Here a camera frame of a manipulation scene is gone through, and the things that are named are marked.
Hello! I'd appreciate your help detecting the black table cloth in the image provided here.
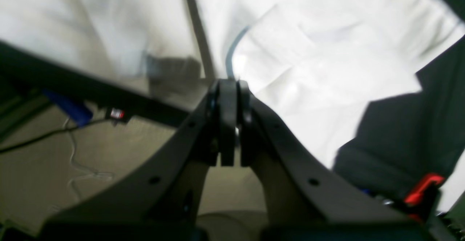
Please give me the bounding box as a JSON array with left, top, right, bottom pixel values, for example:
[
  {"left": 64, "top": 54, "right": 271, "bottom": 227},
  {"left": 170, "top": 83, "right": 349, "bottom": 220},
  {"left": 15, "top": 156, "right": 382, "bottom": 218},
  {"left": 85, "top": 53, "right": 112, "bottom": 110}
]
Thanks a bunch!
[{"left": 1, "top": 0, "right": 464, "bottom": 200}]

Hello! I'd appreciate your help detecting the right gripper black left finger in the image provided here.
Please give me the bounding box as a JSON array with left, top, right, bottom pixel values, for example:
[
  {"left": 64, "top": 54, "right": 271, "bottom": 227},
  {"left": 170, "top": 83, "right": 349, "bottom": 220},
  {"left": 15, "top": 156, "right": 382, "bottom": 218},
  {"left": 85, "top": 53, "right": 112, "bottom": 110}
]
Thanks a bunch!
[{"left": 44, "top": 79, "right": 229, "bottom": 230}]

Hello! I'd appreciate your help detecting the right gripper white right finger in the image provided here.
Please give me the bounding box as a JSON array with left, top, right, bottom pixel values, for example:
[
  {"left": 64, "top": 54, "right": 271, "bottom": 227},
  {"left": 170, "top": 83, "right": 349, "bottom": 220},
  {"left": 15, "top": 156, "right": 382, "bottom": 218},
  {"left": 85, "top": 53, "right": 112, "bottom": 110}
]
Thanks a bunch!
[{"left": 232, "top": 81, "right": 410, "bottom": 225}]

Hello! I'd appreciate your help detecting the blue orange clamp top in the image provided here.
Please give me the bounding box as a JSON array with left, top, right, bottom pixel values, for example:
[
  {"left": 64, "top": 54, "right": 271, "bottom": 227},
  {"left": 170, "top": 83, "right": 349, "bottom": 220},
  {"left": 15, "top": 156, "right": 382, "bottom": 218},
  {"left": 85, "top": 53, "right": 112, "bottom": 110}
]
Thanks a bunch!
[{"left": 42, "top": 89, "right": 132, "bottom": 127}]

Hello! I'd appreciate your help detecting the blue orange clamp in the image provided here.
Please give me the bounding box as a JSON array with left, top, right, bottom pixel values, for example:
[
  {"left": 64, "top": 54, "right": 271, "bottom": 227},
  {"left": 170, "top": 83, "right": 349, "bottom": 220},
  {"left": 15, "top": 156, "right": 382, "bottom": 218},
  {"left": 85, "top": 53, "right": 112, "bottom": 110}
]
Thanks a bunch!
[
  {"left": 361, "top": 173, "right": 445, "bottom": 223},
  {"left": 42, "top": 89, "right": 132, "bottom": 127}
]

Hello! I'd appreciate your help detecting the white cable on floor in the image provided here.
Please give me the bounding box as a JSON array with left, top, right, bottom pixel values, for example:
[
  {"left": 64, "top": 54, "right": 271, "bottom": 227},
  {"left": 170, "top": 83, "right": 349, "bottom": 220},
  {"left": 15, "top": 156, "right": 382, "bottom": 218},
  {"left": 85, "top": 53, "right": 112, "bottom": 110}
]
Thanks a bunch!
[{"left": 51, "top": 117, "right": 115, "bottom": 212}]

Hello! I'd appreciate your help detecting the white T-shirt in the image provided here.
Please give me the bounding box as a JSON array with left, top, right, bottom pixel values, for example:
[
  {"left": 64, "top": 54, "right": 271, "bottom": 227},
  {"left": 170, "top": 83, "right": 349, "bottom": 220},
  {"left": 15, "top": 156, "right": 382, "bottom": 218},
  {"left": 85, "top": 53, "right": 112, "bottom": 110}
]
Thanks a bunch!
[{"left": 1, "top": 0, "right": 464, "bottom": 166}]

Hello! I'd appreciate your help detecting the blue orange clamp right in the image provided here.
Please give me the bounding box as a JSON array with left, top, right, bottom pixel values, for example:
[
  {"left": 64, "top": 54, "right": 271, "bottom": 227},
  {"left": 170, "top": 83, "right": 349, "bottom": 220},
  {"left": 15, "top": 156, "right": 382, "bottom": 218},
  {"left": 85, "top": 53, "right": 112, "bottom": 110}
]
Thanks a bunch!
[{"left": 361, "top": 173, "right": 445, "bottom": 223}]

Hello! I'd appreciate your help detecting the black cable on floor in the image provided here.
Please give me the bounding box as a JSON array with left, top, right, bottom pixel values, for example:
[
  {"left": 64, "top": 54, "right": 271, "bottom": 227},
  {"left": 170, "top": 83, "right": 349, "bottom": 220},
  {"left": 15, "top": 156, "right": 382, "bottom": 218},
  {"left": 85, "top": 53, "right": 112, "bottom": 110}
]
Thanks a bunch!
[{"left": 0, "top": 119, "right": 109, "bottom": 154}]

